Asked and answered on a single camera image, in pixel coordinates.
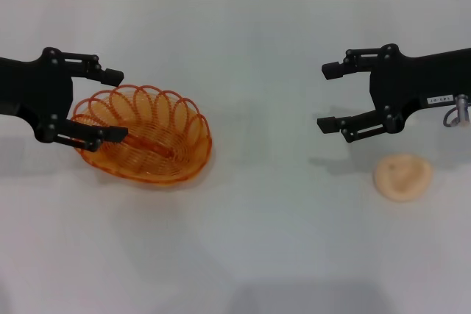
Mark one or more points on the white label sticker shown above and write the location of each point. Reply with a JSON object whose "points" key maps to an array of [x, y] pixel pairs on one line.
{"points": [[439, 100]]}

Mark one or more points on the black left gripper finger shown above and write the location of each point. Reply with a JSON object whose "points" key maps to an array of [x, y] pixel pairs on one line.
{"points": [[92, 134], [93, 67]]}

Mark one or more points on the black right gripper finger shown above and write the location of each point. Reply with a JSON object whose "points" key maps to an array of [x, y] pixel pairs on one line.
{"points": [[357, 127], [353, 64]]}

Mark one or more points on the round pale bread bun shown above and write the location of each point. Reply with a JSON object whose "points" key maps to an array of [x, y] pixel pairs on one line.
{"points": [[403, 178]]}

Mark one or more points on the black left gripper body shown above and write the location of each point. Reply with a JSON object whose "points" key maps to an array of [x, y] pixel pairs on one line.
{"points": [[37, 86]]}

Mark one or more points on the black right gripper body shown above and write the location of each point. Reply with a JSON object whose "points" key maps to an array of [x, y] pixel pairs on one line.
{"points": [[412, 78]]}

